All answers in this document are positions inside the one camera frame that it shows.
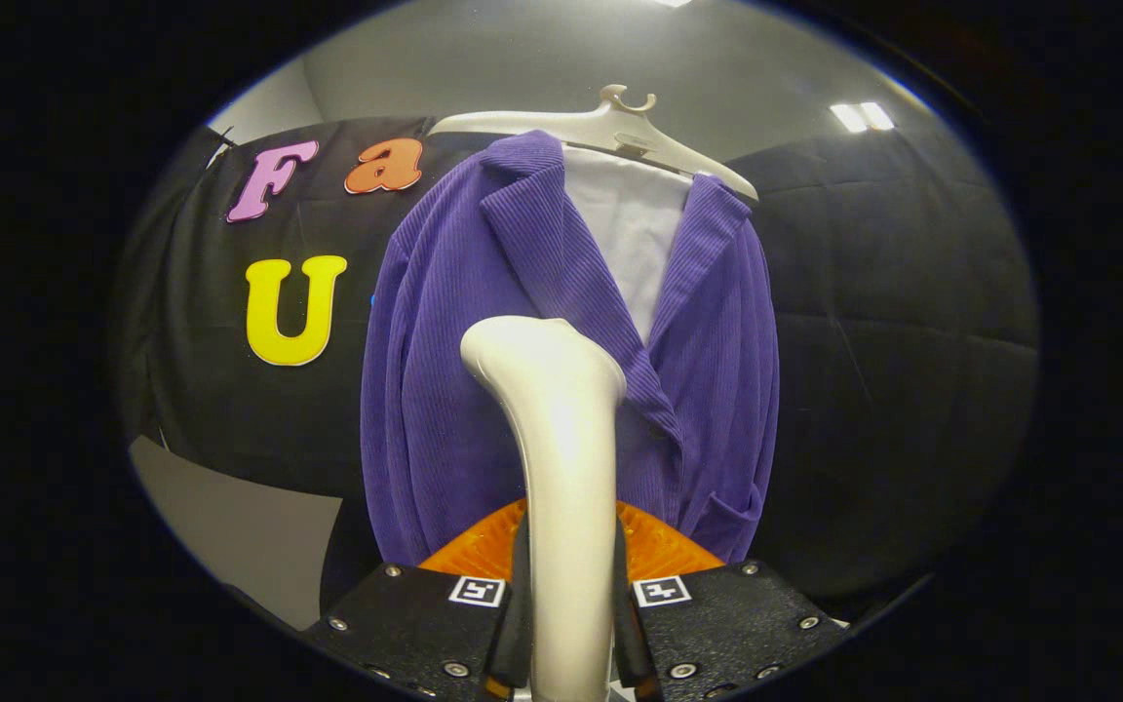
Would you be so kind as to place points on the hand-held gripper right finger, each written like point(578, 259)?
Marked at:
point(632, 643)

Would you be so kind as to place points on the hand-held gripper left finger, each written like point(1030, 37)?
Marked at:
point(513, 643)

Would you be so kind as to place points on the white garment steamer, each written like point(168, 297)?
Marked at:
point(566, 468)

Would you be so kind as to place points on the white clothes hanger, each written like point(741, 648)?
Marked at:
point(610, 127)

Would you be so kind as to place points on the grey cabinet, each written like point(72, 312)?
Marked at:
point(250, 536)

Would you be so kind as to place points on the white shirt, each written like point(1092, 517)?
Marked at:
point(635, 234)

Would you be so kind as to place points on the double ceiling light panel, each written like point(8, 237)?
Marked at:
point(862, 117)

